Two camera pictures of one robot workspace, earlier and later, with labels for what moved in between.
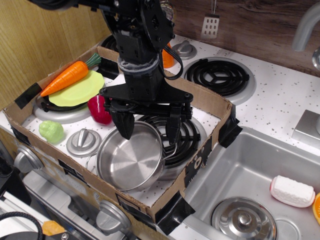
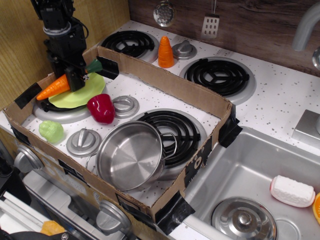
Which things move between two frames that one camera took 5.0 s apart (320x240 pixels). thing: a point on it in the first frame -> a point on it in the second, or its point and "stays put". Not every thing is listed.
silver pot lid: (243, 218) stays put
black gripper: (145, 89) -> (67, 48)
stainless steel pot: (135, 164) stays put
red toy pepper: (96, 105) stays put
